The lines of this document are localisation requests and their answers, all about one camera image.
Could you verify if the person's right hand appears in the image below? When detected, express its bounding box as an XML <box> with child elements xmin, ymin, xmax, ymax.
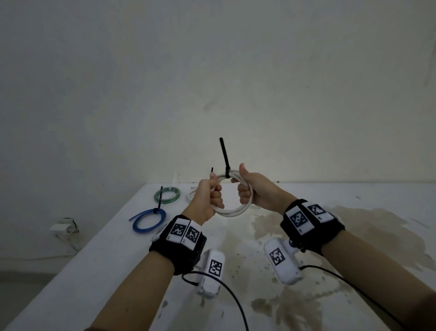
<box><xmin>231</xmin><ymin>163</ymin><xmax>297</xmax><ymax>216</ymax></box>

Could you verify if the person's left hand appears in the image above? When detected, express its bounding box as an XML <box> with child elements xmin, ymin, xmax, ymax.
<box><xmin>182</xmin><ymin>172</ymin><xmax>225</xmax><ymax>226</ymax></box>

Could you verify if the person's right forearm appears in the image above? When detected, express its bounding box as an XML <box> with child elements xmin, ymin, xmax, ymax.
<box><xmin>320</xmin><ymin>229</ymin><xmax>436</xmax><ymax>331</ymax></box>

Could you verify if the person's left forearm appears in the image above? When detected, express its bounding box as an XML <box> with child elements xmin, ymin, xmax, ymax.
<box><xmin>84</xmin><ymin>250</ymin><xmax>176</xmax><ymax>331</ymax></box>

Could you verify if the black left wristband with markers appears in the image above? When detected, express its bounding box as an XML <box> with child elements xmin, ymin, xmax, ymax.
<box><xmin>149</xmin><ymin>214</ymin><xmax>208</xmax><ymax>276</ymax></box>

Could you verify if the black wristband with markers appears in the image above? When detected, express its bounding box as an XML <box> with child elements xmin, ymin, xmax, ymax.
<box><xmin>280</xmin><ymin>199</ymin><xmax>345</xmax><ymax>257</ymax></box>
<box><xmin>149</xmin><ymin>214</ymin><xmax>208</xmax><ymax>276</ymax></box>

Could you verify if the black right wristband with markers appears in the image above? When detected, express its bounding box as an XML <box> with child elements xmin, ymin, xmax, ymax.
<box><xmin>280</xmin><ymin>199</ymin><xmax>345</xmax><ymax>257</ymax></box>

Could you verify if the long black cable tie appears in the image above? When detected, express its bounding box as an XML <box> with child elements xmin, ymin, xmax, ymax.
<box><xmin>219</xmin><ymin>137</ymin><xmax>232</xmax><ymax>179</ymax></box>

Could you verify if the green cable coil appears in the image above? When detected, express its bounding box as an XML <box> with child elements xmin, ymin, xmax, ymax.
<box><xmin>154</xmin><ymin>186</ymin><xmax>181</xmax><ymax>205</ymax></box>

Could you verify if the thin black cable tie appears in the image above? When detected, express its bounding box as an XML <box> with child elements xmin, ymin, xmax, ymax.
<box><xmin>154</xmin><ymin>186</ymin><xmax>164</xmax><ymax>215</ymax></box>

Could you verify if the blue cable coil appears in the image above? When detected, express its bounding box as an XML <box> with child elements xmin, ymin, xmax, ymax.
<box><xmin>128</xmin><ymin>208</ymin><xmax>167</xmax><ymax>234</ymax></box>

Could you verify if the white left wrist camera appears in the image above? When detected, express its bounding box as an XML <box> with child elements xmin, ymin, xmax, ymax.
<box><xmin>195</xmin><ymin>248</ymin><xmax>226</xmax><ymax>299</ymax></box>

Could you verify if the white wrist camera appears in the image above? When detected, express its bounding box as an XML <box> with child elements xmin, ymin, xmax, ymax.
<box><xmin>264</xmin><ymin>237</ymin><xmax>305</xmax><ymax>286</ymax></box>
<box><xmin>195</xmin><ymin>248</ymin><xmax>226</xmax><ymax>299</ymax></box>

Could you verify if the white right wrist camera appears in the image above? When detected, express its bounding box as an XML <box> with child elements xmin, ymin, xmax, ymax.
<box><xmin>264</xmin><ymin>237</ymin><xmax>305</xmax><ymax>286</ymax></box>

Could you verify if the black left camera cable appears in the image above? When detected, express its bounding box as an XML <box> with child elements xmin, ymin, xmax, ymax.
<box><xmin>181</xmin><ymin>271</ymin><xmax>249</xmax><ymax>331</ymax></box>

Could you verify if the black camera cable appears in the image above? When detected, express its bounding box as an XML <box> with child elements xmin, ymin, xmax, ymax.
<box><xmin>181</xmin><ymin>271</ymin><xmax>249</xmax><ymax>331</ymax></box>
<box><xmin>299</xmin><ymin>265</ymin><xmax>411</xmax><ymax>331</ymax></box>

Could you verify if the white wall socket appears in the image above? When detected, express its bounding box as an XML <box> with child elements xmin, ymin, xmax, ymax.
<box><xmin>50</xmin><ymin>218</ymin><xmax>80</xmax><ymax>253</ymax></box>

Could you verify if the black right camera cable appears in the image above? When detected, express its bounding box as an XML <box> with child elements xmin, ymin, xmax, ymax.
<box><xmin>299</xmin><ymin>265</ymin><xmax>411</xmax><ymax>331</ymax></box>

